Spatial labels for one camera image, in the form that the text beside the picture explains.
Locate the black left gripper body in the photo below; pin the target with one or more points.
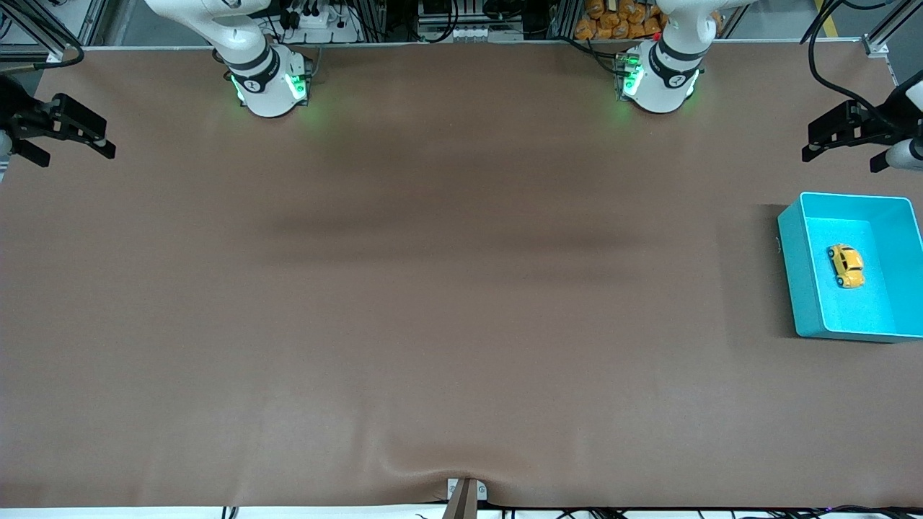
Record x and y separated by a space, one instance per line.
896 114

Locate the pile of orange items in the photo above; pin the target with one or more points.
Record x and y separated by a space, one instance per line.
620 21

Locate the metal bracket with brown post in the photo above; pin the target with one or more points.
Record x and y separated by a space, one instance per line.
465 501

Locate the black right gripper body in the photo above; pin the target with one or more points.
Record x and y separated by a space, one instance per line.
14 109

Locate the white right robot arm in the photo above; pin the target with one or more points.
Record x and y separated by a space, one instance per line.
267 90

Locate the yellow beetle toy car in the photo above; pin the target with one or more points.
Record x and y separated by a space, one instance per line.
846 265

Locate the teal plastic storage bin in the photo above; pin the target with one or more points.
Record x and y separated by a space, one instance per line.
876 310

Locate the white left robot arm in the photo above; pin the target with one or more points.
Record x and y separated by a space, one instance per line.
663 83

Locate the aluminium frame profile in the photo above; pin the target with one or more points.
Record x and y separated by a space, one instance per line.
876 47
92 21

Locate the white power strip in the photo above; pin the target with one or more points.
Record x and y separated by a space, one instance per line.
317 27

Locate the white terminal block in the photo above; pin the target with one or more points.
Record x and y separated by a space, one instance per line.
482 33

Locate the brown table mat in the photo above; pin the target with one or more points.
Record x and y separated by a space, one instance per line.
461 324

